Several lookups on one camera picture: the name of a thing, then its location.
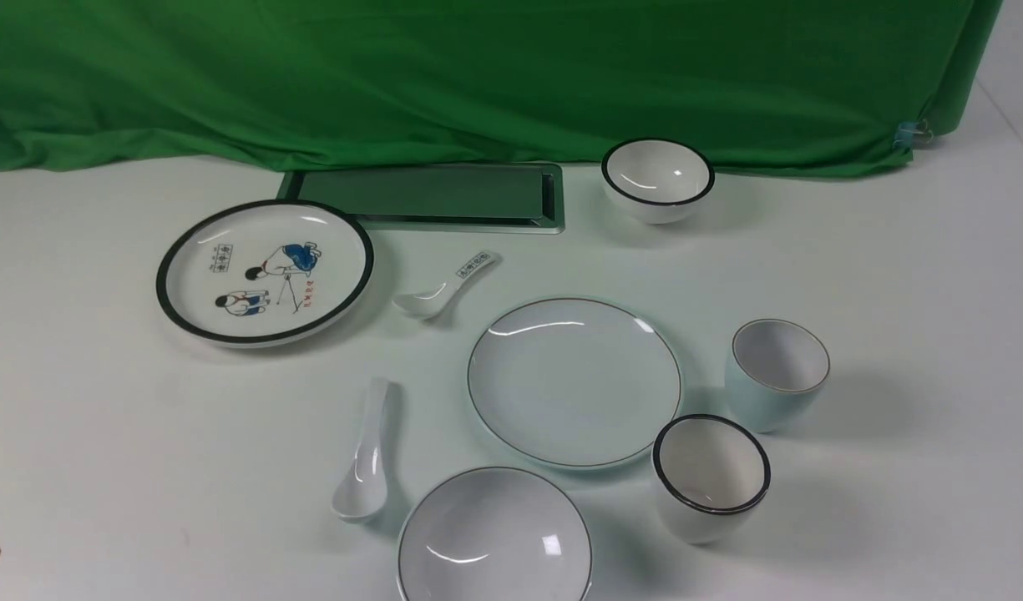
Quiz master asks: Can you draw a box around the pale blue wide bowl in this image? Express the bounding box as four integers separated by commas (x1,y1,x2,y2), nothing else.
397,467,594,600

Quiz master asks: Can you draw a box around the plain white ceramic spoon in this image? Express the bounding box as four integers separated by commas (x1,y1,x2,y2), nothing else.
331,377,392,523

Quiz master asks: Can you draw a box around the pale blue ceramic cup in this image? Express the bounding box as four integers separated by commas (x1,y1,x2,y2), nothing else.
722,318,832,433

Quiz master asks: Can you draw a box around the pale blue flat plate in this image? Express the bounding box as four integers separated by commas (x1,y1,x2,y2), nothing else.
465,297,686,471

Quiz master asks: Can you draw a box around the small black-rimmed white bowl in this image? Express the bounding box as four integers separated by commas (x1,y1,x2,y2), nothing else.
601,138,715,225

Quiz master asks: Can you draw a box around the black-rimmed illustrated white plate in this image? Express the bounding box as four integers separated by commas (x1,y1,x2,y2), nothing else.
154,200,375,349

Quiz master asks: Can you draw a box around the black-rimmed white cup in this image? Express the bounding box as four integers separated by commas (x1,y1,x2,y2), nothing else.
651,413,773,545

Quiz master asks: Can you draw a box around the green backdrop cloth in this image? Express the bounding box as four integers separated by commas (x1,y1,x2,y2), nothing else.
0,1,1002,179

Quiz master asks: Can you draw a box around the blue binder clip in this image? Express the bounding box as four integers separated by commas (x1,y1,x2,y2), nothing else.
892,119,935,149

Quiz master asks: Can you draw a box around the white spoon with printed handle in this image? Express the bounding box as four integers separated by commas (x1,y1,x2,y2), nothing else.
392,250,501,321

